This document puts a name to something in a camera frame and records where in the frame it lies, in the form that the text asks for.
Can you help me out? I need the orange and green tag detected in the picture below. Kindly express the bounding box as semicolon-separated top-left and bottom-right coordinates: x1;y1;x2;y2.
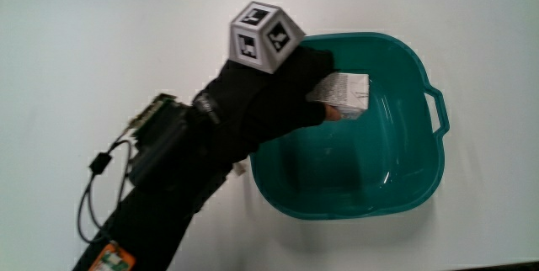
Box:
88;241;137;271

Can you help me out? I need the person's left hand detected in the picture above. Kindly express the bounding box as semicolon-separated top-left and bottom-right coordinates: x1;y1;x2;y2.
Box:
191;1;343;165

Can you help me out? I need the black electronics module with board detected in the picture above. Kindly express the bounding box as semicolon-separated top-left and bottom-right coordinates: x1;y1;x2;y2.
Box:
127;93;191;189

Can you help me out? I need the teal plastic basin plate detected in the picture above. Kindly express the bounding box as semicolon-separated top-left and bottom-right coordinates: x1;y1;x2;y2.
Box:
249;31;451;221

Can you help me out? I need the black cable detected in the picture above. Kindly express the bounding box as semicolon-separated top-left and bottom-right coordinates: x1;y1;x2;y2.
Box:
76;137;136;245

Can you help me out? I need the white milk carton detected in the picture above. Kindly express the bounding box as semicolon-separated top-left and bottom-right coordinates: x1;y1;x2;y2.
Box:
306;72;371;120

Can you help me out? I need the person's left forearm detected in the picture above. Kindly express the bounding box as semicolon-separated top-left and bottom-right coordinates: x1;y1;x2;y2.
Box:
71;106;233;271

